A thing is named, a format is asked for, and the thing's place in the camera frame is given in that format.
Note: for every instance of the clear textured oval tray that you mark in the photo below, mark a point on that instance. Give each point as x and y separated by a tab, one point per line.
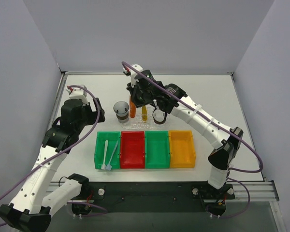
165	126

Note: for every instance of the clear textured holder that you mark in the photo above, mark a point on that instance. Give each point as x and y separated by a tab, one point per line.
137	123

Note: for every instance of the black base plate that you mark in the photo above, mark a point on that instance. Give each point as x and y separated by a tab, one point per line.
149	197

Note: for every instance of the yellow toothpaste tube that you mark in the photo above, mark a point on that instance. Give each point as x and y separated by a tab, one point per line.
144	113

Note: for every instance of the red bin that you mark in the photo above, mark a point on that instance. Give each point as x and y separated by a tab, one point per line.
132	150

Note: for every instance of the dark smoky plastic cup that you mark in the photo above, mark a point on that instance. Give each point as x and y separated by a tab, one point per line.
121	109

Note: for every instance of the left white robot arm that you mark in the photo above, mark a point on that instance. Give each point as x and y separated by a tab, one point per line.
32	209

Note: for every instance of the light blue toothbrush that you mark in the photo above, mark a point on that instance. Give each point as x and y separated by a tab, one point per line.
109	166

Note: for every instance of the orange toothpaste tube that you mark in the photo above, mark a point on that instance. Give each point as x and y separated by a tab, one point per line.
132	109

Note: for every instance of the right green bin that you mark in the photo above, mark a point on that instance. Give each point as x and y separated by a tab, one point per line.
157	150

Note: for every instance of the yellow bin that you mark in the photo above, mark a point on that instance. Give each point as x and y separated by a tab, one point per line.
182	149

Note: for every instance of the white toothbrush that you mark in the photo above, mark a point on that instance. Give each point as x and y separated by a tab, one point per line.
103	166

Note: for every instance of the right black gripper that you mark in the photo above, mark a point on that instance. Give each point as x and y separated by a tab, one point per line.
136	98

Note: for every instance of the green bin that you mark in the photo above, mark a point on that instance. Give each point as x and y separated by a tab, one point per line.
112	137
157	150

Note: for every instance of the clear plastic cup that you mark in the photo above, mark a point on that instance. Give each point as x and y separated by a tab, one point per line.
159	116

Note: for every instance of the aluminium frame rail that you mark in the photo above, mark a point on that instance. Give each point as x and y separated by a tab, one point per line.
257	191

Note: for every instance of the left green bin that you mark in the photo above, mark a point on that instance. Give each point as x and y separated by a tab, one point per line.
112	137

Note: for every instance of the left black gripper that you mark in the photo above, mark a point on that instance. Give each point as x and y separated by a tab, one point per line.
96	111

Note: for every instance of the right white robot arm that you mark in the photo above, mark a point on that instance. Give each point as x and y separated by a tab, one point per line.
222	138

